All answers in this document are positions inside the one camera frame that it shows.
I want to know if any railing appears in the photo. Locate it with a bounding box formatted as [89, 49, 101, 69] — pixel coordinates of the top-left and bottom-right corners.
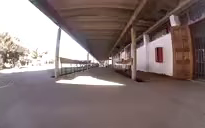
[58, 56, 100, 76]
[113, 57, 134, 71]

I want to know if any grey concrete pavement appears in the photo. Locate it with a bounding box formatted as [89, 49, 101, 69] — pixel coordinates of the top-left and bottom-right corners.
[0, 65, 205, 128]

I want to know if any long roofed walkway with posts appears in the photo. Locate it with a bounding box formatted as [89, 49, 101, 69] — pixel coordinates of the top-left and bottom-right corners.
[28, 0, 204, 81]

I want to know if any white building with red window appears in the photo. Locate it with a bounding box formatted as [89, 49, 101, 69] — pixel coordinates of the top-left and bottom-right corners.
[111, 0, 205, 83]

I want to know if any group of trees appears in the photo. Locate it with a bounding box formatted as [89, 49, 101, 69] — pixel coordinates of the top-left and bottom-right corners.
[0, 28, 50, 73]

